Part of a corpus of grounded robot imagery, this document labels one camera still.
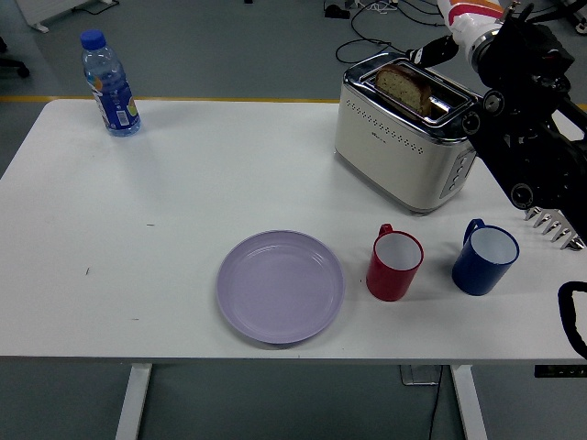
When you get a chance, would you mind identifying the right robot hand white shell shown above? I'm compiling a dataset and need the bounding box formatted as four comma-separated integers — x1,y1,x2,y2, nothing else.
405,0,505,68

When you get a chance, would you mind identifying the bread slice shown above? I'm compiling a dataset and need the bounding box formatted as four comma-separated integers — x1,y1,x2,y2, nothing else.
374,63,433,116

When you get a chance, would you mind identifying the cream and chrome toaster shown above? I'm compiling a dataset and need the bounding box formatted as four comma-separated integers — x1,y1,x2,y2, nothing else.
333,51,483,215

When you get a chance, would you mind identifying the purple plate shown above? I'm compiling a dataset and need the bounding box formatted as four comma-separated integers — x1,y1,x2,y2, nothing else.
216,229,346,347

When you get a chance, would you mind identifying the metal toast rack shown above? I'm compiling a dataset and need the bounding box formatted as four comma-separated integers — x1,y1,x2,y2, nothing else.
524,205,584,252

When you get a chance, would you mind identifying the blue mug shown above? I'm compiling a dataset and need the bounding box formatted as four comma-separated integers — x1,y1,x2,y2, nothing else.
450,218,521,296

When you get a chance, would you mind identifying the red mug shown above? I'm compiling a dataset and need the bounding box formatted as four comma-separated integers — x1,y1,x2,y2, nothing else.
365,223,425,303

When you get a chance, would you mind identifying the water bottle blue cap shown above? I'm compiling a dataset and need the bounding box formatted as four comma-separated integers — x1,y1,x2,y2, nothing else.
79,29,142,138

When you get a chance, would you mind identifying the black table control panel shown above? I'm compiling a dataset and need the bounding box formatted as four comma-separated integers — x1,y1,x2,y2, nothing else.
534,365,587,379

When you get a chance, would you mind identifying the white table leg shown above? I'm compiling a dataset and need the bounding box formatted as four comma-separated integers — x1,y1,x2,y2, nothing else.
114,364,153,440
449,365,490,440

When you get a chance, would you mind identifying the white panel stand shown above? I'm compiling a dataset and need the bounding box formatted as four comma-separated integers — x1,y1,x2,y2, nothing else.
16,0,120,33

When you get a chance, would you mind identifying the black office chair base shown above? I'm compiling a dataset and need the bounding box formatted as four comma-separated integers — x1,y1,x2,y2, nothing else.
0,36,31,79

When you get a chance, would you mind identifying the white floor cable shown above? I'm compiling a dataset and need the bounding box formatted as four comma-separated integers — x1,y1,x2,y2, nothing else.
357,0,400,15

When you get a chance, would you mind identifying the black floor cable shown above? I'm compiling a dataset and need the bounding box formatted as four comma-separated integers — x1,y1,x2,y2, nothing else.
334,0,570,63

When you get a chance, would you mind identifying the clear plastic bracket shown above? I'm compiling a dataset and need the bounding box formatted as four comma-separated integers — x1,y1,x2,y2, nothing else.
398,365,444,386

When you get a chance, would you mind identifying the thin black hanging cable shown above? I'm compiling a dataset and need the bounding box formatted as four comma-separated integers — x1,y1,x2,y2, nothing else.
427,366,444,440

